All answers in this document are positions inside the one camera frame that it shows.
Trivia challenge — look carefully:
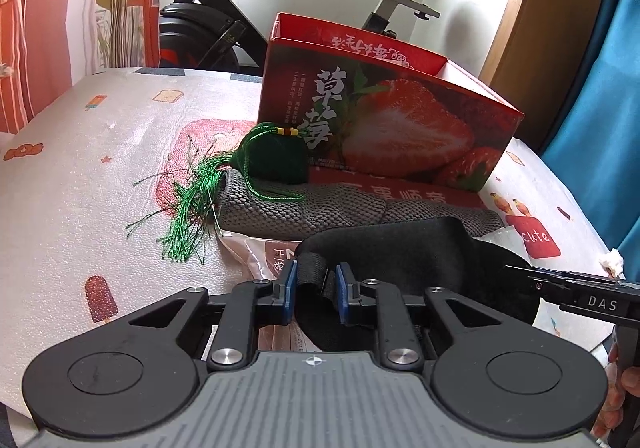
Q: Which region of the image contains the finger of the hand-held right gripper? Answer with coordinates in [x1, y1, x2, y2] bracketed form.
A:
[505, 265, 640, 302]

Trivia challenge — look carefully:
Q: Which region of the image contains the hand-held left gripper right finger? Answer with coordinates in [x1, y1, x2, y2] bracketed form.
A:
[336, 262, 503, 372]

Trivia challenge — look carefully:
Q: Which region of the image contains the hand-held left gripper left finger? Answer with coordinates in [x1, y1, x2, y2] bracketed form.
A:
[120, 261, 299, 373]

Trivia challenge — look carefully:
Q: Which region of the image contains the grey knitted cloth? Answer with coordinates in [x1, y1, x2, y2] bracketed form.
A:
[216, 168, 503, 241]

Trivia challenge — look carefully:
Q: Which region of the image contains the black strap band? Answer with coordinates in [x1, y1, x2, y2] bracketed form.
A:
[295, 215, 543, 354]

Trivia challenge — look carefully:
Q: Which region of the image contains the green tassel sachet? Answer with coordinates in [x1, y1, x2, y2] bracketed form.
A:
[125, 122, 313, 263]

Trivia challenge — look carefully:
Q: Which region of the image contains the red strawberry print box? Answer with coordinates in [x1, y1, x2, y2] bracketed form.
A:
[257, 12, 526, 194]

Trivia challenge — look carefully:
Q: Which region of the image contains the person's right hand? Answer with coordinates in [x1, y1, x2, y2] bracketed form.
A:
[592, 343, 640, 439]

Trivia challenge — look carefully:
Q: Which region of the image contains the crumpled white tissue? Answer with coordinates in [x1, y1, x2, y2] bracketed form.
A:
[597, 248, 625, 279]

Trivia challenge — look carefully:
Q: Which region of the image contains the blue curtain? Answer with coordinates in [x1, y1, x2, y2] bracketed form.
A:
[542, 0, 640, 274]

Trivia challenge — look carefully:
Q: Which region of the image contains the black exercise bike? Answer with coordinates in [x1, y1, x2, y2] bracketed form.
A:
[157, 0, 451, 75]

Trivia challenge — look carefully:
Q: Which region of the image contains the wooden door frame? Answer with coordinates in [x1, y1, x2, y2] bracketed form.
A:
[480, 0, 626, 159]

